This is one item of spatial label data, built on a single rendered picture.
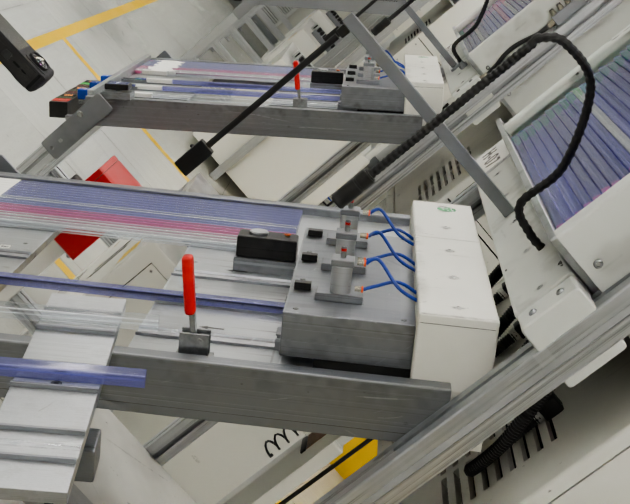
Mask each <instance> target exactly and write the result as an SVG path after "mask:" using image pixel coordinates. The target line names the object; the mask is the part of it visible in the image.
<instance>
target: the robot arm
mask: <svg viewBox="0 0 630 504"><path fill-rule="evenodd" d="M0 62H1V63H2V64H3V65H4V66H5V68H6V69H7V70H8V71H9V72H10V73H11V74H12V76H13V77H14V78H15V79H16V81H17V82H18V83H19V84H21V85H22V87H24V88H25V89H26V90H27V91H29V92H33V91H36V90H37V89H39V88H41V87H43V86H44V85H45V84H46V83H47V82H48V81H49V80H50V79H51V78H52V77H53V75H54V70H53V69H52V68H51V67H50V65H49V64H48V63H47V61H46V60H45V59H44V58H43V57H42V56H41V55H40V54H39V53H38V52H36V51H35V50H34V49H33V48H32V47H31V46H30V45H29V43H28V42H27V41H26V40H25V39H24V38H23V37H22V36H21V35H20V34H19V33H18V32H17V31H16V30H15V29H14V27H13V26H12V25H11V24H10V23H9V22H8V21H7V20H6V19H5V18H4V17H3V16H2V15H1V14H0Z"/></svg>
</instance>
